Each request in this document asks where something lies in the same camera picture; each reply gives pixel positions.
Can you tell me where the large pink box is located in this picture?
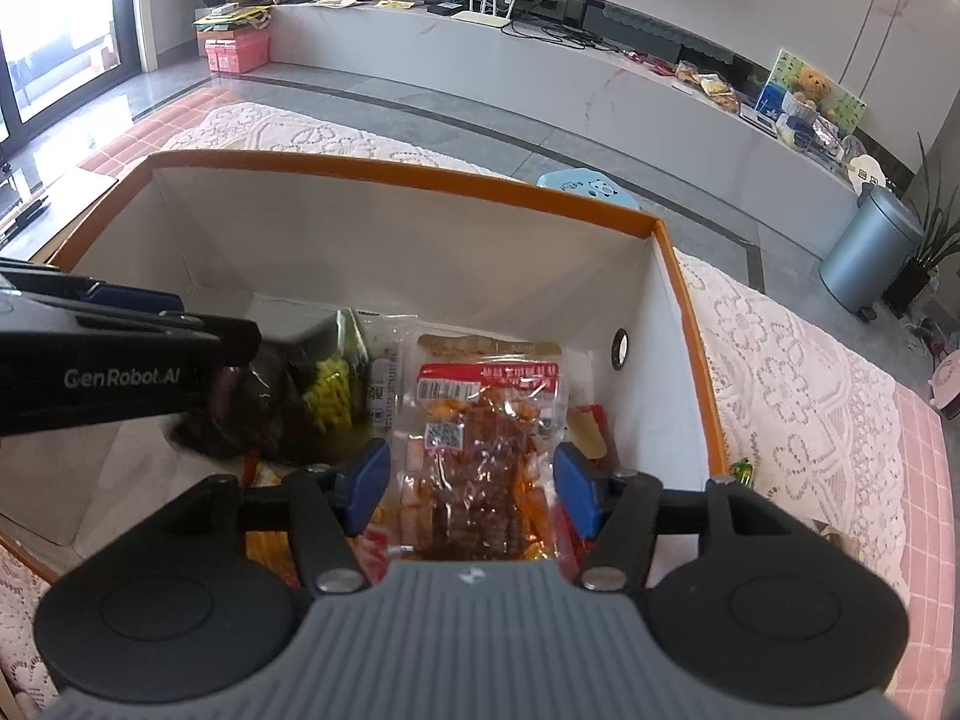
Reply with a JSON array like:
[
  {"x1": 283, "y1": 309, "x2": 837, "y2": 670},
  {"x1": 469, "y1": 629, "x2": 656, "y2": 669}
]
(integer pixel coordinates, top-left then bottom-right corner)
[{"x1": 229, "y1": 30, "x2": 271, "y2": 74}]

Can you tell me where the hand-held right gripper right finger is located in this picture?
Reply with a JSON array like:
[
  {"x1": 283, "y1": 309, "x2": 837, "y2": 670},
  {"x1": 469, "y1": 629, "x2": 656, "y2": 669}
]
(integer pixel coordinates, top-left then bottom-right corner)
[{"x1": 553, "y1": 442, "x2": 818, "y2": 593}]

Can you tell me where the green printed box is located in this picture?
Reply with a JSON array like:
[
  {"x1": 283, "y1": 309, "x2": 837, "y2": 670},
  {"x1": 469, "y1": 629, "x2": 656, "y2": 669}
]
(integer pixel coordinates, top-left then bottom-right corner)
[{"x1": 754, "y1": 49, "x2": 867, "y2": 128}]

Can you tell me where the potted plant in black pot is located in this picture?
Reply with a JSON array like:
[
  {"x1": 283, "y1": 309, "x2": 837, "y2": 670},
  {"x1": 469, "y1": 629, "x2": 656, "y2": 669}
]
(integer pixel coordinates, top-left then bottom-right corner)
[{"x1": 881, "y1": 131, "x2": 960, "y2": 316}]

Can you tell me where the light blue stool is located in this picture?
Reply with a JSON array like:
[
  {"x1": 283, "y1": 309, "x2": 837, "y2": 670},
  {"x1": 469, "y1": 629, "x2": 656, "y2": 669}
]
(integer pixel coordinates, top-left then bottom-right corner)
[{"x1": 536, "y1": 169, "x2": 638, "y2": 207}]

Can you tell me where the clear packet of brown meat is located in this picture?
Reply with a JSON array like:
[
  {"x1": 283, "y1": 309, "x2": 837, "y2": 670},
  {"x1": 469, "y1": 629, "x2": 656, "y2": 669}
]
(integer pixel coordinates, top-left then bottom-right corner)
[{"x1": 390, "y1": 334, "x2": 571, "y2": 563}]

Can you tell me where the glass sliding door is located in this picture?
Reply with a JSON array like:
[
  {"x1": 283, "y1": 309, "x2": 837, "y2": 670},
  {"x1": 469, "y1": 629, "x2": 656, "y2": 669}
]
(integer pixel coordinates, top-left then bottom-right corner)
[{"x1": 0, "y1": 0, "x2": 143, "y2": 158}]

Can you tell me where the white marble cabinet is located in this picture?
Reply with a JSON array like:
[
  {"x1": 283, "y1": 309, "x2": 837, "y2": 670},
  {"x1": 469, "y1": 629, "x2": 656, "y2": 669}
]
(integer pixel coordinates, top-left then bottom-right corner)
[{"x1": 266, "y1": 0, "x2": 886, "y2": 256}]

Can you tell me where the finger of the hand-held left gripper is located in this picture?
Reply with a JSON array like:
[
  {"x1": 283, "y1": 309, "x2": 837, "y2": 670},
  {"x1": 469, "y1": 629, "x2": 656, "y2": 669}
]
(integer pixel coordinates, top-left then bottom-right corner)
[
  {"x1": 0, "y1": 259, "x2": 185, "y2": 314},
  {"x1": 79, "y1": 313, "x2": 263, "y2": 370}
]

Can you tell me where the orange cardboard box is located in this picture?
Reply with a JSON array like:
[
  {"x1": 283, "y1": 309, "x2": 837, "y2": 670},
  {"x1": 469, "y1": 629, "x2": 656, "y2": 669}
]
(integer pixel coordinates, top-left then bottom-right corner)
[{"x1": 0, "y1": 150, "x2": 730, "y2": 586}]

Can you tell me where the grey-blue trash can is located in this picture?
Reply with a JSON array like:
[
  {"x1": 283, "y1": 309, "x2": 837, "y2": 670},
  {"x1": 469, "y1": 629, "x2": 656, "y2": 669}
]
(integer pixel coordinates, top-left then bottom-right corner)
[{"x1": 819, "y1": 184, "x2": 927, "y2": 323}]

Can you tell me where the brown teddy bear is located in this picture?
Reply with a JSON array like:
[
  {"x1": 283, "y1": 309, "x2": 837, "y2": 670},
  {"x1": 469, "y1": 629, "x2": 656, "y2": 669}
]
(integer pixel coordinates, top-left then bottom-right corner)
[{"x1": 791, "y1": 66, "x2": 833, "y2": 110}]

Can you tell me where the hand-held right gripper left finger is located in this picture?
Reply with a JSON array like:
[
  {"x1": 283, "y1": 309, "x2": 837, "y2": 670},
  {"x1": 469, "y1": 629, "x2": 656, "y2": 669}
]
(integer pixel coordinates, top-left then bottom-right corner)
[{"x1": 135, "y1": 439, "x2": 392, "y2": 593}]

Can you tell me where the dark snack packet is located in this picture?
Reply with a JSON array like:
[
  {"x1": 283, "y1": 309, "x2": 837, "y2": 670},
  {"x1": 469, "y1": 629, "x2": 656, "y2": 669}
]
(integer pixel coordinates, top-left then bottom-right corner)
[{"x1": 169, "y1": 319, "x2": 353, "y2": 466}]

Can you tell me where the pile of snack packets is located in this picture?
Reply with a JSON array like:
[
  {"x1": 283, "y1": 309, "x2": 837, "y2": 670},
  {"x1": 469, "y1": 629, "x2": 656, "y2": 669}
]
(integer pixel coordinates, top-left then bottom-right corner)
[{"x1": 671, "y1": 60, "x2": 743, "y2": 115}]

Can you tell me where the white labelled snack packet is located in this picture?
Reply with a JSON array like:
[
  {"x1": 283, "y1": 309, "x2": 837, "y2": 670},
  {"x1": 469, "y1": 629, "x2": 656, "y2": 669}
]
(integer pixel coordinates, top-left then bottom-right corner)
[{"x1": 360, "y1": 315, "x2": 421, "y2": 436}]

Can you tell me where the pink stool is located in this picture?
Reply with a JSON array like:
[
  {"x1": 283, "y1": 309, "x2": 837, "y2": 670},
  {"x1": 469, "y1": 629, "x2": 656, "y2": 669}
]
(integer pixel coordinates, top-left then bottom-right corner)
[{"x1": 930, "y1": 352, "x2": 960, "y2": 421}]

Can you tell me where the beige snack packet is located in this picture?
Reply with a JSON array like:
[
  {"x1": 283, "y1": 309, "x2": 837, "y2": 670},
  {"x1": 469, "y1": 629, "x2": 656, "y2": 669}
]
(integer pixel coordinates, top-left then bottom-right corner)
[{"x1": 566, "y1": 403, "x2": 612, "y2": 462}]

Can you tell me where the yellow paper bag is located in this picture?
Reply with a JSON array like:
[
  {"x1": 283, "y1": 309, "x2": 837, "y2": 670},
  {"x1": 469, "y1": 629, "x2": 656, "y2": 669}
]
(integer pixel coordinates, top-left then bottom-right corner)
[{"x1": 193, "y1": 4, "x2": 272, "y2": 32}]

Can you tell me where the orange snack packet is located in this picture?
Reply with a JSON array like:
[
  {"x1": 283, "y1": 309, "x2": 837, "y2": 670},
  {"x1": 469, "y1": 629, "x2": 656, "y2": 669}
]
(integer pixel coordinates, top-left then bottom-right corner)
[{"x1": 240, "y1": 454, "x2": 308, "y2": 590}]

